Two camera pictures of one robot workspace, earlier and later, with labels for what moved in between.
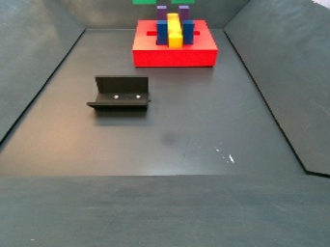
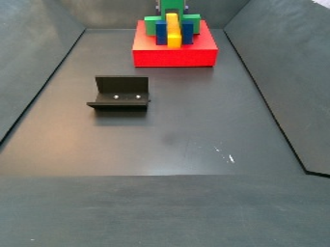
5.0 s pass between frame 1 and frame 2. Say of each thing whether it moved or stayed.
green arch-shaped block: moved
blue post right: stayed
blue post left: stayed
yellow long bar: stayed
